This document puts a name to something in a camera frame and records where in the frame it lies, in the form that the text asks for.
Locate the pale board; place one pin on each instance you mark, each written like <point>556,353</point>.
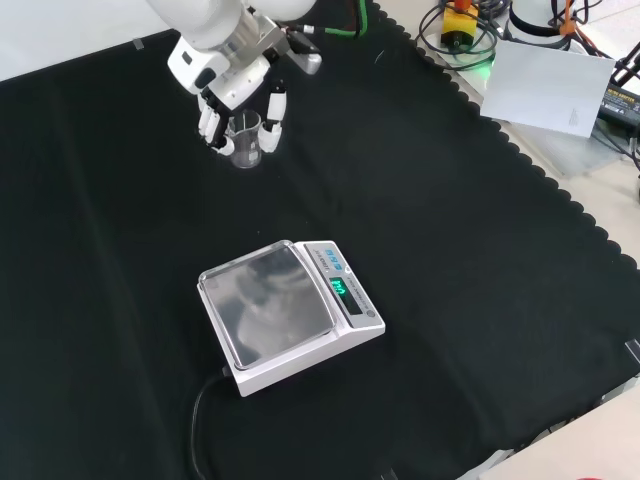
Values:
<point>545,85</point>

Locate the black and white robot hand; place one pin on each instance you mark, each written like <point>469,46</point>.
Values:
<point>235,85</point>

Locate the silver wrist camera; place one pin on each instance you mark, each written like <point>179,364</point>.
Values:
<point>307,61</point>

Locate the black power adapter yellow label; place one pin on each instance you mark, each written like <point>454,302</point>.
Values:
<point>620,102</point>

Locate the yellow stop button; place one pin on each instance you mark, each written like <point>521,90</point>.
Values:
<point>457,25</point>

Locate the white electronic balance steel pan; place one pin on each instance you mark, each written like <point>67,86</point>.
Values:
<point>272,305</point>

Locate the grey tape piece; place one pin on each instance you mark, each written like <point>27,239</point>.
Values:
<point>138,44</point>

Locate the black bench cloth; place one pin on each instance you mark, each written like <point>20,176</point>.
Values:
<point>450,250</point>

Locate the clear glass beaker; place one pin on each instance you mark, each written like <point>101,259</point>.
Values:
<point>246,145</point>

